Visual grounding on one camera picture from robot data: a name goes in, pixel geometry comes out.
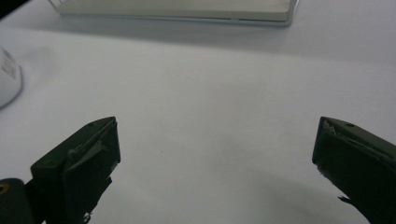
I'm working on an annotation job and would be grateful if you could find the white round container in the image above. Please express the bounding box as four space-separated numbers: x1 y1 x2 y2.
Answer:
0 46 24 110

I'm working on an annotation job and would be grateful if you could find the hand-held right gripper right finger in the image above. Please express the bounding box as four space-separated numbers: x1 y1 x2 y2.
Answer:
311 116 396 224

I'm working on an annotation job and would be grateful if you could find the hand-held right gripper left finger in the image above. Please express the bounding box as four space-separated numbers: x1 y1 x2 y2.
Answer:
30 116 121 224

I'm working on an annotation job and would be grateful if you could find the clear box with beige base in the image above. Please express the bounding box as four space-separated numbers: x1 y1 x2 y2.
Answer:
48 0 301 27

